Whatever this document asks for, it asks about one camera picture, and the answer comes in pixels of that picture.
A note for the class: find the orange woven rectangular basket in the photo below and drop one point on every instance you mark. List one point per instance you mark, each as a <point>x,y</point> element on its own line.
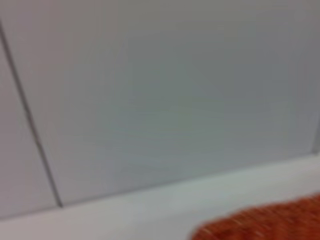
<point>270,222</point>

